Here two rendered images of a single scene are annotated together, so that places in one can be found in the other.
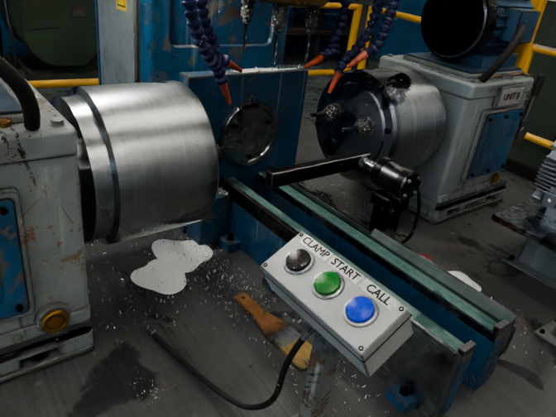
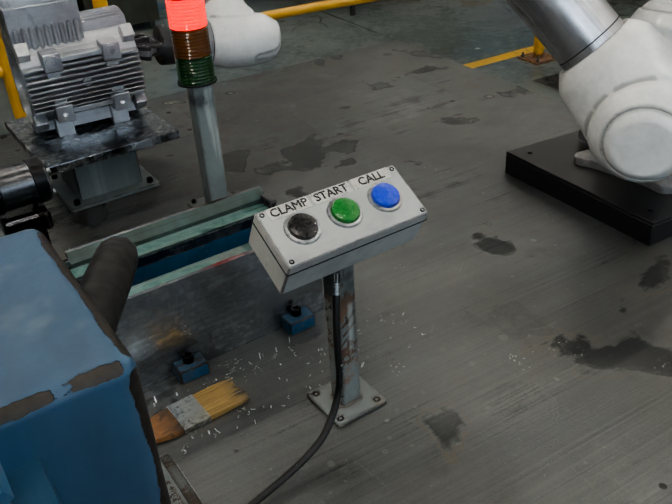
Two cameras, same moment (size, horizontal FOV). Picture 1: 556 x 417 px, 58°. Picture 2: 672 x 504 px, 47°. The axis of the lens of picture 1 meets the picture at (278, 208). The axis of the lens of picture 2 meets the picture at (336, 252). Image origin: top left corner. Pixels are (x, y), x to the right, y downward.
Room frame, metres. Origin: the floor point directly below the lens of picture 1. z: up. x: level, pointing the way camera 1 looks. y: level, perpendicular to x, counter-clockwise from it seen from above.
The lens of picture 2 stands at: (0.35, 0.60, 1.43)
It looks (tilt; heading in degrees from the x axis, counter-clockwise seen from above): 32 degrees down; 279
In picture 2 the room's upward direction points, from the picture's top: 4 degrees counter-clockwise
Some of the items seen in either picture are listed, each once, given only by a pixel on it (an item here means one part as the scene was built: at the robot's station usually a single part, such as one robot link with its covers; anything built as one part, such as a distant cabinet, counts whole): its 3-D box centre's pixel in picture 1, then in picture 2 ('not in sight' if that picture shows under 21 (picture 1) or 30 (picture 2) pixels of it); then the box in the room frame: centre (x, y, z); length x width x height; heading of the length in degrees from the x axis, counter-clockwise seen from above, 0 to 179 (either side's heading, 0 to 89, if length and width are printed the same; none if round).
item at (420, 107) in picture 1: (386, 121); not in sight; (1.17, -0.23, 1.04); 0.41 x 0.25 x 0.25; 131
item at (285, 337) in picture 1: (274, 327); (165, 425); (0.67, -0.02, 0.80); 0.21 x 0.05 x 0.01; 43
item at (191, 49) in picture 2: not in sight; (190, 40); (0.75, -0.56, 1.10); 0.06 x 0.06 x 0.04
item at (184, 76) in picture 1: (232, 142); not in sight; (1.07, 0.12, 0.97); 0.30 x 0.11 x 0.34; 131
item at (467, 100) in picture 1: (445, 130); not in sight; (1.35, -0.43, 0.99); 0.35 x 0.31 x 0.37; 131
